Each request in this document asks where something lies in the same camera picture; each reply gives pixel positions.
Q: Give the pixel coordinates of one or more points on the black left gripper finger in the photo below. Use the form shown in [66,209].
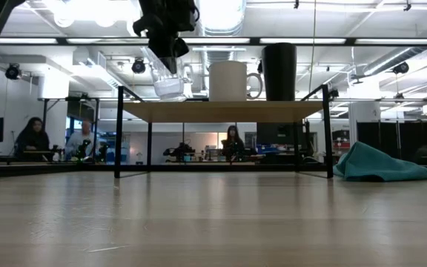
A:
[167,55]
[182,47]

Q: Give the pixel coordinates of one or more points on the clear glass cup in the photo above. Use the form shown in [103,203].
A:
[169,88]

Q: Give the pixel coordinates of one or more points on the white ceramic mug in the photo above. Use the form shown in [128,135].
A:
[228,81]

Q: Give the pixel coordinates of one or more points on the black tall tumbler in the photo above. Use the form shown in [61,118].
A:
[279,72]

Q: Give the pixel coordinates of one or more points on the wooden shelf with black legs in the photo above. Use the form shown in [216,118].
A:
[222,111]

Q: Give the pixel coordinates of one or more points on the black ceiling spotlight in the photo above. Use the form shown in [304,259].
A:
[12,71]
[138,66]
[401,68]

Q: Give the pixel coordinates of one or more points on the person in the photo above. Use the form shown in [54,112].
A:
[232,144]
[32,140]
[82,140]

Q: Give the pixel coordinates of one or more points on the teal cloth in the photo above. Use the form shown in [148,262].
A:
[378,167]

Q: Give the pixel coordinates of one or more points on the black room partition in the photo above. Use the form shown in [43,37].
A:
[402,141]

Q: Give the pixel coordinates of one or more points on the black aluminium table frame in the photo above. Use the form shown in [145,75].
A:
[50,168]

